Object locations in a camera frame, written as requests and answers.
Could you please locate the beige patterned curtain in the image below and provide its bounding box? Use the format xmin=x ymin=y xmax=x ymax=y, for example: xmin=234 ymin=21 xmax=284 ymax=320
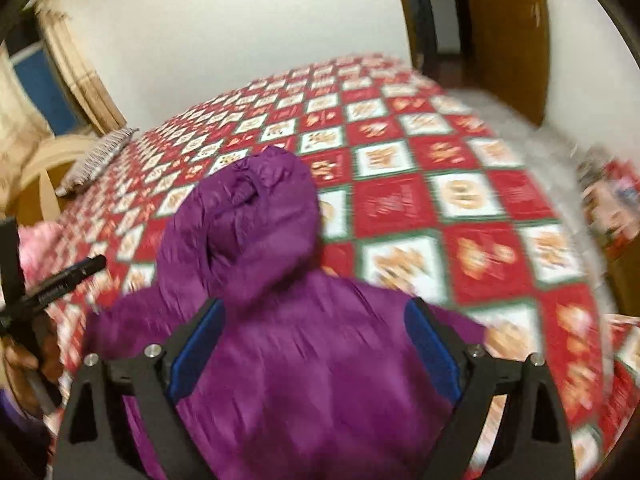
xmin=0 ymin=45 xmax=51 ymax=171
xmin=35 ymin=0 xmax=126 ymax=133

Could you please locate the striped pillow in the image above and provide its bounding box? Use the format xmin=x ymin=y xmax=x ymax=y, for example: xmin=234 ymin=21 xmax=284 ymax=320
xmin=55 ymin=127 xmax=138 ymax=197

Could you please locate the brown wooden door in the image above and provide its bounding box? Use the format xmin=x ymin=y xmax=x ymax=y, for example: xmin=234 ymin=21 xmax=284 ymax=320
xmin=457 ymin=0 xmax=553 ymax=126

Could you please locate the pink blanket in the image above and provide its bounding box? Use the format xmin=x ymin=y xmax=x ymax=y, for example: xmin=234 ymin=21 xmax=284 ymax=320
xmin=17 ymin=222 xmax=66 ymax=291

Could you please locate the bed with red patterned sheet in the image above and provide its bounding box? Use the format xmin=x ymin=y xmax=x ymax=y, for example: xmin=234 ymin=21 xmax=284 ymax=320
xmin=45 ymin=52 xmax=640 ymax=480

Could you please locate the wooden bed headboard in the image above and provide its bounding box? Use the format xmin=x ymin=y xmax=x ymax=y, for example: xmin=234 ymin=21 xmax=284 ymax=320
xmin=0 ymin=135 xmax=101 ymax=226

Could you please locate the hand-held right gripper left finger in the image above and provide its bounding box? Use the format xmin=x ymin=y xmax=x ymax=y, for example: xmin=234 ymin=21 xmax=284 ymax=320
xmin=52 ymin=297 xmax=226 ymax=480

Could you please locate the window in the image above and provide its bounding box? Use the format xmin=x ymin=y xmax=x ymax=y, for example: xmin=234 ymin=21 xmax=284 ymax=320
xmin=10 ymin=45 xmax=81 ymax=136

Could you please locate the person's left hand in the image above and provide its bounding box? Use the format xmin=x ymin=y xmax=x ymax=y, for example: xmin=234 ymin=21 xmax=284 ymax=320
xmin=2 ymin=322 xmax=66 ymax=401

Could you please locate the brown wooden door frame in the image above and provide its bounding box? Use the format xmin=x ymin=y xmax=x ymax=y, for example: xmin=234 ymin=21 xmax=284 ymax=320
xmin=390 ymin=0 xmax=441 ymax=71

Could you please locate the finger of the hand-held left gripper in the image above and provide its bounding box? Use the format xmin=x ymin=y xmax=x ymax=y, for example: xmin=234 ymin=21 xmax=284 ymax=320
xmin=22 ymin=254 xmax=107 ymax=311

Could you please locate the pile of clothes on floor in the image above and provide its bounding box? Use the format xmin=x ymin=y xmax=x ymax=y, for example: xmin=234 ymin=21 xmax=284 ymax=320
xmin=575 ymin=147 xmax=640 ymax=251

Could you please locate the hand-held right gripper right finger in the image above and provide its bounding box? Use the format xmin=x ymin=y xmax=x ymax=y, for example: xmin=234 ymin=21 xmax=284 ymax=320
xmin=402 ymin=297 xmax=573 ymax=480

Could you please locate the purple puffer jacket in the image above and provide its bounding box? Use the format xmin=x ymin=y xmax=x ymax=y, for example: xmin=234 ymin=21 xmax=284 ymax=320
xmin=85 ymin=146 xmax=488 ymax=480

